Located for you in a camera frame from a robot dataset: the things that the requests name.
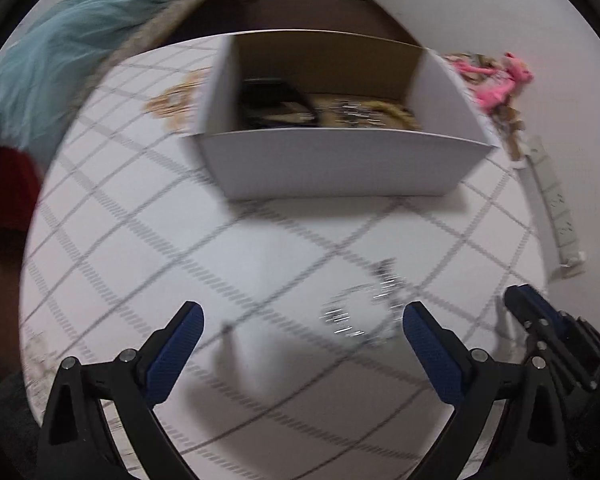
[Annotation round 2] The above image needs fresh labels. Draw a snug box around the bed mattress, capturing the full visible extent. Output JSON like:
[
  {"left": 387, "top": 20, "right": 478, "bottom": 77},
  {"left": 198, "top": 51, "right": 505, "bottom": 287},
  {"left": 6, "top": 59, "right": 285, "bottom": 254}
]
[{"left": 71, "top": 0, "right": 204, "bottom": 112}]

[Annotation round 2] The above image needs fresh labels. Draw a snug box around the teal duvet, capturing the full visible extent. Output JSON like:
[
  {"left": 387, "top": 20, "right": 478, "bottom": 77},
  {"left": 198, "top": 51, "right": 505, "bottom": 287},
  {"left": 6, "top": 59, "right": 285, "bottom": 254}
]
[{"left": 0, "top": 0, "right": 174, "bottom": 167}]

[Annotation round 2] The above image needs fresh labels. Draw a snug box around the white power strip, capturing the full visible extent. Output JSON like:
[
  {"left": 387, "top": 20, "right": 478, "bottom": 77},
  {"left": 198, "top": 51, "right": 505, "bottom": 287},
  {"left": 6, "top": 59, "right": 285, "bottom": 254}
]
[{"left": 524, "top": 136, "right": 586, "bottom": 280}]

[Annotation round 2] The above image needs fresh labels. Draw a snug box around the pink panther plush toy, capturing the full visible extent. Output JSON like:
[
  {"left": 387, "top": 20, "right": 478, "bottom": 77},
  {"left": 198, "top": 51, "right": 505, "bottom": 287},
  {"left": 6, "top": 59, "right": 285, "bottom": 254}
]
[{"left": 445, "top": 52, "right": 534, "bottom": 114}]

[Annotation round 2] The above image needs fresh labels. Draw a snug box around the white cardboard box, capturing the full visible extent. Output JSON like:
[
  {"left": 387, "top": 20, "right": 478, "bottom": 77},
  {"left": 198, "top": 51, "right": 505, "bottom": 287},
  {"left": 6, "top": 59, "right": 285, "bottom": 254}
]
[{"left": 193, "top": 29, "right": 498, "bottom": 200}]

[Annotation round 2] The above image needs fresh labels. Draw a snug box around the white patterned tablecloth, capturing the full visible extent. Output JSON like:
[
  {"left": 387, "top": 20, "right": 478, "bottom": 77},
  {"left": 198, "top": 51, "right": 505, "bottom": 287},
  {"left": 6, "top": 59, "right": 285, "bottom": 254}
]
[{"left": 20, "top": 37, "right": 546, "bottom": 479}]

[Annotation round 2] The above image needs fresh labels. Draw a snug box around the silver crystal bracelet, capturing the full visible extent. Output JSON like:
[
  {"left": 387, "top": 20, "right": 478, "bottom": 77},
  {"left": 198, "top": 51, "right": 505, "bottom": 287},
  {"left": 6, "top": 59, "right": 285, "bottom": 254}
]
[{"left": 319, "top": 258, "right": 406, "bottom": 344}]

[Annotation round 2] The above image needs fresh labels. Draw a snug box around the chunky silver chain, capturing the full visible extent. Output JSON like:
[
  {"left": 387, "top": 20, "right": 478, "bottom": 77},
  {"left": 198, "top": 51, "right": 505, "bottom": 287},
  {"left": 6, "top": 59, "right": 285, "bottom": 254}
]
[{"left": 324, "top": 97, "right": 387, "bottom": 126}]

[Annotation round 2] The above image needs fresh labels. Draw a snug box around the black wristband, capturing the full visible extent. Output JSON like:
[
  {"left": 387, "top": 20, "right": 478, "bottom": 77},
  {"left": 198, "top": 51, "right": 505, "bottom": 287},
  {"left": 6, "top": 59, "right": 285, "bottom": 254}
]
[{"left": 237, "top": 78, "right": 320, "bottom": 129}]

